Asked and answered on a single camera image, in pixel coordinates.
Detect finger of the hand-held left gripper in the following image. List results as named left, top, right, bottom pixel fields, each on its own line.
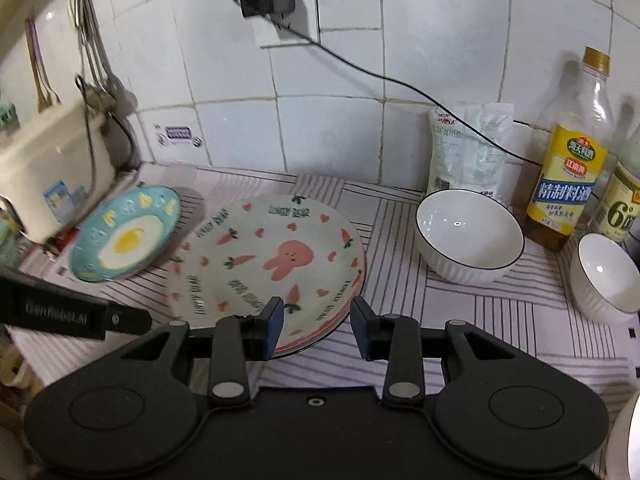
left=105, top=302, right=154, bottom=340

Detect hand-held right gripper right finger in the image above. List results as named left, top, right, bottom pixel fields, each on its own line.
left=350, top=296, right=518, bottom=409

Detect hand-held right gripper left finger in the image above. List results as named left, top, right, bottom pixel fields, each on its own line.
left=120, top=296, right=286, bottom=409

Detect blue fried egg plate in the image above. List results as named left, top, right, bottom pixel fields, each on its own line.
left=69, top=186, right=182, bottom=285

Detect white ribbed bowl dark rim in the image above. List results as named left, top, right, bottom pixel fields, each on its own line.
left=416, top=189, right=526, bottom=285
left=570, top=232, right=640, bottom=324

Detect pink rimmed plate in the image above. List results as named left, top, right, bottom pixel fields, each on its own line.
left=272, top=255, right=369, bottom=360

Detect striped table cloth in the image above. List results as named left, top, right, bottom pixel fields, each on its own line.
left=10, top=162, right=640, bottom=392

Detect white rice cooker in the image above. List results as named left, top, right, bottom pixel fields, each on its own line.
left=0, top=97, right=118, bottom=243

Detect white salt bag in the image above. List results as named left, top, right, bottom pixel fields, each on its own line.
left=426, top=101, right=516, bottom=206

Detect yellow label cooking wine bottle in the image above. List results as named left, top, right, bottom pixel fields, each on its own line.
left=522, top=46, right=615, bottom=253

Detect hanging metal utensils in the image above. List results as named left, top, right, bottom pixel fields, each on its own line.
left=69, top=0, right=126, bottom=107

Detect white rounded object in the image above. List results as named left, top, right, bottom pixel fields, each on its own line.
left=602, top=390, right=640, bottom=480

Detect clear vinegar bottle yellow cap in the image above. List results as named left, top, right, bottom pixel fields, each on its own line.
left=590, top=102, right=640, bottom=246

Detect black rice cooker cable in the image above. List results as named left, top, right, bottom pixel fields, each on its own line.
left=75, top=75, right=142, bottom=172

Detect blue wall sticker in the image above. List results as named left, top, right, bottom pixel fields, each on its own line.
left=155, top=124, right=205, bottom=149

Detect black power cable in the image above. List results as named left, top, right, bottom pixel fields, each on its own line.
left=267, top=12, right=543, bottom=167

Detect white wall socket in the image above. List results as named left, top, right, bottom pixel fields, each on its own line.
left=247, top=0, right=321, bottom=50

